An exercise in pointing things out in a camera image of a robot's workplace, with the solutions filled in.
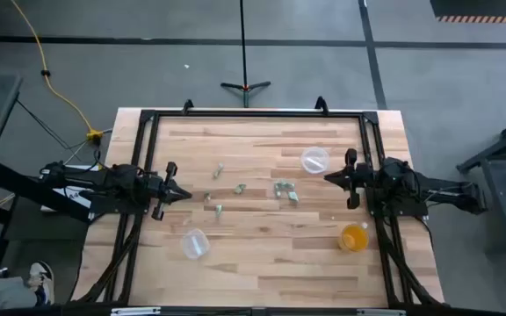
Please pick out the person's shoe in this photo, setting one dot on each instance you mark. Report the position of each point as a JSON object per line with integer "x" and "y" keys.
{"x": 42, "y": 281}

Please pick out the silver bracket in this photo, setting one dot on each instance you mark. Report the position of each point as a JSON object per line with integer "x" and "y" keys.
{"x": 135, "y": 311}
{"x": 380, "y": 312}

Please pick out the black frame clamp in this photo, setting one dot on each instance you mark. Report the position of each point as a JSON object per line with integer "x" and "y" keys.
{"x": 187, "y": 105}
{"x": 321, "y": 105}

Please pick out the clear plastic bin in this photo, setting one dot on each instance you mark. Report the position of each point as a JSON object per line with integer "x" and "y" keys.
{"x": 315, "y": 160}
{"x": 195, "y": 243}

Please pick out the green white sweetener packet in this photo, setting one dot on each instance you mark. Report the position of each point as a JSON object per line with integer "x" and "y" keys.
{"x": 240, "y": 188}
{"x": 219, "y": 210}
{"x": 293, "y": 196}
{"x": 287, "y": 184}
{"x": 277, "y": 189}
{"x": 207, "y": 196}
{"x": 218, "y": 170}

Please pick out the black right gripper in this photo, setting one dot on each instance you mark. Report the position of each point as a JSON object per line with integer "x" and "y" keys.
{"x": 360, "y": 177}

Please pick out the black aluminium table frame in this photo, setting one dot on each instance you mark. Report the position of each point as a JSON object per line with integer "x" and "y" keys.
{"x": 257, "y": 114}

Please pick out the black tripod stand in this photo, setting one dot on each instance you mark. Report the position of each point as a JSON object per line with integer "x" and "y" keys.
{"x": 243, "y": 44}

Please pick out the orange plastic cup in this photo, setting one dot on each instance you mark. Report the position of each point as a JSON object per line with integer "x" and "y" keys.
{"x": 353, "y": 237}

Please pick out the black metal cart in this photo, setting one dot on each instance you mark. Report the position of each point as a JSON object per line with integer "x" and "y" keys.
{"x": 503, "y": 175}

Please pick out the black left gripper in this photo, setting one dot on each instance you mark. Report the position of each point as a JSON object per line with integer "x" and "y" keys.
{"x": 158, "y": 193}

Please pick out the white paper sheet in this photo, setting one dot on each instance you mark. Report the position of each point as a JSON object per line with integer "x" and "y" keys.
{"x": 70, "y": 195}

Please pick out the black hazard striped mat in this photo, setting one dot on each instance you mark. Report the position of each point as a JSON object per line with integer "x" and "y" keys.
{"x": 481, "y": 9}

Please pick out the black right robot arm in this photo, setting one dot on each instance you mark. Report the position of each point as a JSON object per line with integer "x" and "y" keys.
{"x": 411, "y": 182}

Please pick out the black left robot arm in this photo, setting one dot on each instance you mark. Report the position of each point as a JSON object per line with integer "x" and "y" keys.
{"x": 103, "y": 177}

